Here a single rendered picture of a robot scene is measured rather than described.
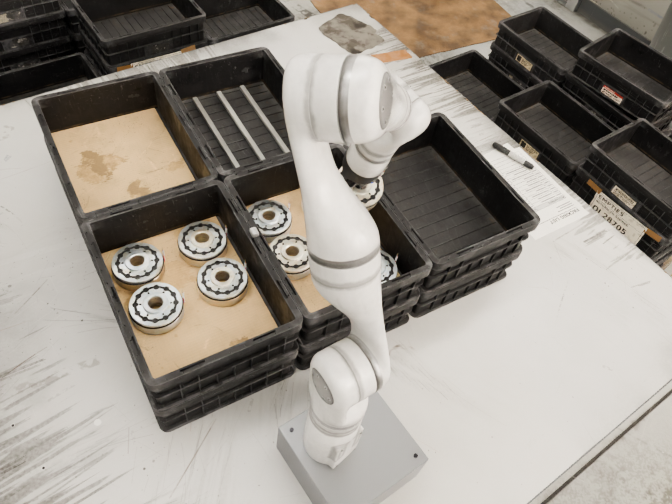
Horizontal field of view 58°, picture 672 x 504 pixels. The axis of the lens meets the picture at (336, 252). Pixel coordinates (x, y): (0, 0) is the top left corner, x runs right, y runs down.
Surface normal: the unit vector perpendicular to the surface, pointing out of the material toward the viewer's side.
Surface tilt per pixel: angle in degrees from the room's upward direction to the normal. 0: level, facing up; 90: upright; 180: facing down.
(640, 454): 0
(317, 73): 27
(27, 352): 0
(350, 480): 0
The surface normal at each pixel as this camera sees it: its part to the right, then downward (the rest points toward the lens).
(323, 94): -0.29, 0.15
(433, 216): 0.12, -0.60
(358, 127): -0.13, 0.78
